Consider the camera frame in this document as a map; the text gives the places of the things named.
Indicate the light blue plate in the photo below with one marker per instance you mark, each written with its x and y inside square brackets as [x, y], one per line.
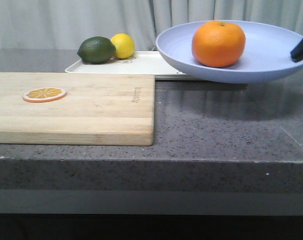
[266, 54]

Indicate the orange fruit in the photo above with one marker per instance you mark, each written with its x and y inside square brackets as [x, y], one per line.
[218, 44]

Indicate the white rectangular tray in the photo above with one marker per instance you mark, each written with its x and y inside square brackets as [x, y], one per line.
[141, 62]

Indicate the yellow lemon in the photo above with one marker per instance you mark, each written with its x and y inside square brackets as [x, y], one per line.
[124, 45]

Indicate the green lime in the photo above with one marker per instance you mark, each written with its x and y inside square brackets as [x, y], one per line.
[96, 50]

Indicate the wooden cutting board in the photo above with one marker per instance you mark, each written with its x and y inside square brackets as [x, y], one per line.
[99, 109]

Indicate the grey curtain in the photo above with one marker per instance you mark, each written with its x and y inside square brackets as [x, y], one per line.
[64, 24]

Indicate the orange slice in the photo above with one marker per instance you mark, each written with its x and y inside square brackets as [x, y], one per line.
[44, 95]

